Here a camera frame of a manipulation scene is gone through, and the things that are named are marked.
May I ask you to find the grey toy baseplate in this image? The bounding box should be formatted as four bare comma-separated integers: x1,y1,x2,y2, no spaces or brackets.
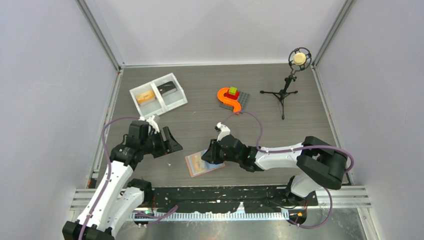
219,91,250,111

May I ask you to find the orange card box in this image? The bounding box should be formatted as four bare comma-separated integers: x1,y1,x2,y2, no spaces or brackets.
135,89,156,106

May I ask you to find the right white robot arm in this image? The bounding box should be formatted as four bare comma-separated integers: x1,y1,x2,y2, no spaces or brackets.
201,134,347,205

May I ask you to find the red toy brick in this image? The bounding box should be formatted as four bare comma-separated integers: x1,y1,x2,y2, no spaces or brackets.
225,91,240,101

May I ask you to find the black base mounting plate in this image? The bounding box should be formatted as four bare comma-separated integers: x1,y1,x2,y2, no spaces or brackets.
145,184,319,215

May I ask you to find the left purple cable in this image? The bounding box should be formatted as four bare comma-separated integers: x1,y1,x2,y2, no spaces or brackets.
77,115,180,240

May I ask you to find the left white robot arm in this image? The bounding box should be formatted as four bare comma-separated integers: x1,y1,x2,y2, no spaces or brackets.
62,115,183,240

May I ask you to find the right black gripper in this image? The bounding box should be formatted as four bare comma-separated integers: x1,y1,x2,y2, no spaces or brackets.
201,138,241,165

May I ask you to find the black card box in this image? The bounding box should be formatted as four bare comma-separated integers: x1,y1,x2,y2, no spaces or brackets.
157,81,177,97

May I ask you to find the pink leather card holder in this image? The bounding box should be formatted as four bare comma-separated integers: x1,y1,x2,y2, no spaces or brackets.
185,149,225,178

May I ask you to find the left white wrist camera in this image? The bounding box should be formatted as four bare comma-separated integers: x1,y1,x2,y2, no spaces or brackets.
138,114,160,134

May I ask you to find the black tripod mic stand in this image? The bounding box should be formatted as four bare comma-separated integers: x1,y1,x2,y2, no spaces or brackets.
259,70,299,120

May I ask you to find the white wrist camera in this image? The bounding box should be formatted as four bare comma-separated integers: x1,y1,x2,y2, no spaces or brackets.
214,122,231,142
138,114,160,134

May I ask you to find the microphone with shock mount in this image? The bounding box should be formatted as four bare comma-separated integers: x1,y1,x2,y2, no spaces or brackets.
288,47,312,74

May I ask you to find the orange S-shaped toy track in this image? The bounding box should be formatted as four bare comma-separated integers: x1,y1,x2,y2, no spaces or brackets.
217,87,242,113

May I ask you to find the aluminium frame rail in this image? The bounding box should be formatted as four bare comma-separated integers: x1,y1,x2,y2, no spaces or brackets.
70,188,372,222

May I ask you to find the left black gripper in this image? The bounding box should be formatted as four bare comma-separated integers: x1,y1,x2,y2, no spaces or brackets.
140,126,182,158

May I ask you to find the white two-compartment tray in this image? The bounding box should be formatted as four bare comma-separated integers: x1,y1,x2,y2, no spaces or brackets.
129,73,188,118

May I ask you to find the green toy brick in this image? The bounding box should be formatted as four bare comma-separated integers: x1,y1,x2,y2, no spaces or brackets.
227,87,238,96

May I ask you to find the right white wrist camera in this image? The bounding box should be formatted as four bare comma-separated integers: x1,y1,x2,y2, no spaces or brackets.
214,122,231,142

